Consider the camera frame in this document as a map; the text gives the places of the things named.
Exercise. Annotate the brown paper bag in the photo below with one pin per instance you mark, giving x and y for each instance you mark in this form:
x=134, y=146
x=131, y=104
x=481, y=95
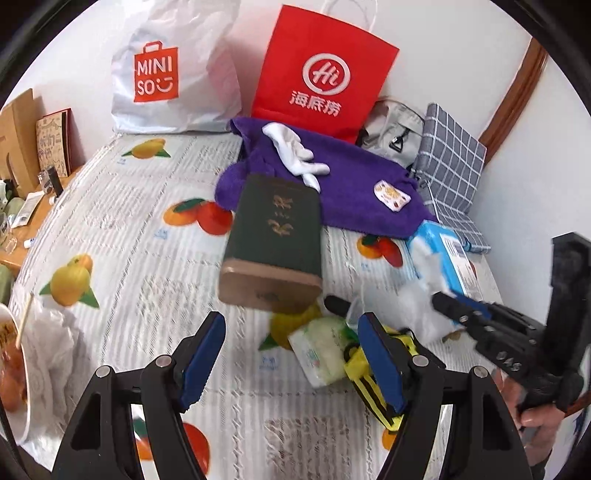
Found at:
x=21, y=138

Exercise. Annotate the clear pouch of white cotton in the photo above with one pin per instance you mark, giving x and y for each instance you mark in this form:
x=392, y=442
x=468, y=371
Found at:
x=418, y=309

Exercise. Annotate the fruit printed bed sheet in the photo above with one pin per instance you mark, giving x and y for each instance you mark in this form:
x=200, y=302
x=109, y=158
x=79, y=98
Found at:
x=138, y=221

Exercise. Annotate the dark green tea tin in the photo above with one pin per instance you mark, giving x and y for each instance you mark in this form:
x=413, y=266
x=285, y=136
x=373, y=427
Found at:
x=272, y=230

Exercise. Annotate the blue cardboard box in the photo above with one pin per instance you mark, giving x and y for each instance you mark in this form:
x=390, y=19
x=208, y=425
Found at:
x=455, y=258

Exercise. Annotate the person's right hand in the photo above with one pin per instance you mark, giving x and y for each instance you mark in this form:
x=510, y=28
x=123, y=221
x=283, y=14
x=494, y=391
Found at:
x=535, y=420

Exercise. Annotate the grey backpack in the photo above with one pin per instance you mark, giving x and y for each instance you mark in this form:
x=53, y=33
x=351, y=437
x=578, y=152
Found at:
x=392, y=124

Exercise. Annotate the brown wooden door frame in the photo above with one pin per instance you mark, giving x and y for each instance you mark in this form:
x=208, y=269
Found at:
x=517, y=92

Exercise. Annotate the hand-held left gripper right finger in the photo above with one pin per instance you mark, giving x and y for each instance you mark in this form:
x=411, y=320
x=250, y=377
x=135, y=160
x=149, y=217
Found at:
x=378, y=364

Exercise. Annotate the white bowl with food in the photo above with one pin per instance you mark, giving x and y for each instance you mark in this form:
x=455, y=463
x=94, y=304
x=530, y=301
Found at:
x=27, y=406

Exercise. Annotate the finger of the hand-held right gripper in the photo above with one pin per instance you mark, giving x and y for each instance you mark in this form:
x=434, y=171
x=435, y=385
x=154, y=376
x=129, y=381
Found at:
x=466, y=302
x=450, y=308

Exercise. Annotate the wooden skewer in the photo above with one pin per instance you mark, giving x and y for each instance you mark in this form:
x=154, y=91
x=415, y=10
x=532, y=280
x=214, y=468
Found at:
x=25, y=318

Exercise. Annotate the illustrated book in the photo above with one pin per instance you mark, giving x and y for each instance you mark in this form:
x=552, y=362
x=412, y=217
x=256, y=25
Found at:
x=53, y=143

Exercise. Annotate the purple towel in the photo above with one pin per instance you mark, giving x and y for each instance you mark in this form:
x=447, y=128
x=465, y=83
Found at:
x=360, y=170

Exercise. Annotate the small patterned packet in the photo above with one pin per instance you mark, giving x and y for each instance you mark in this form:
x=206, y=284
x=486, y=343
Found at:
x=392, y=196

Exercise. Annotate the red paper bag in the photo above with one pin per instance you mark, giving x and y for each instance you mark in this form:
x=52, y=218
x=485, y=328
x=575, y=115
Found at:
x=295, y=46

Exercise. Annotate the green white tissue packet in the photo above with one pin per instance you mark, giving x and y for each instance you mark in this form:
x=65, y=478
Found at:
x=318, y=346

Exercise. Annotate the grey checked cushion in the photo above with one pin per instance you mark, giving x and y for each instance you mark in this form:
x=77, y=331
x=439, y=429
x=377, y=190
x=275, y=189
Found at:
x=452, y=157

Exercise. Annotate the wooden desk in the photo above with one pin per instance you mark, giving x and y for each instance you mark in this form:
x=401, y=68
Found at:
x=18, y=258

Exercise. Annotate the white paper packet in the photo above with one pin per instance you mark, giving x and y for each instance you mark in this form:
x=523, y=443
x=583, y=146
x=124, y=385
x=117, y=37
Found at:
x=27, y=207

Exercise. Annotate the crumpled white plastic bag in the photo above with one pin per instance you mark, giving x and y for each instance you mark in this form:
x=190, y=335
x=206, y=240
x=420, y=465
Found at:
x=51, y=350

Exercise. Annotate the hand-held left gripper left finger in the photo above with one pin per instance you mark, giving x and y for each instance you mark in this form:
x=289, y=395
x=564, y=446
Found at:
x=205, y=355

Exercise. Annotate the white plastic shopping bag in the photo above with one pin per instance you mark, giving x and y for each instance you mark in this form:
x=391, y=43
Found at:
x=184, y=46

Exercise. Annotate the small black device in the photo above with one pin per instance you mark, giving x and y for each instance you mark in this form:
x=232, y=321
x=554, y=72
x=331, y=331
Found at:
x=53, y=180

